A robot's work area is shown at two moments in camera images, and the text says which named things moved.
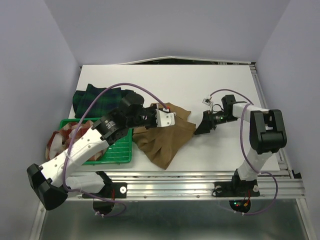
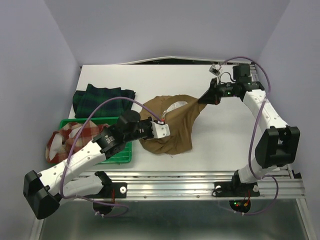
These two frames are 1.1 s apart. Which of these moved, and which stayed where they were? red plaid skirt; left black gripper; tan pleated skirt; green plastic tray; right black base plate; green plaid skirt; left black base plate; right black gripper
Moved: tan pleated skirt; left black gripper; right black gripper
Stayed: green plastic tray; red plaid skirt; green plaid skirt; left black base plate; right black base plate
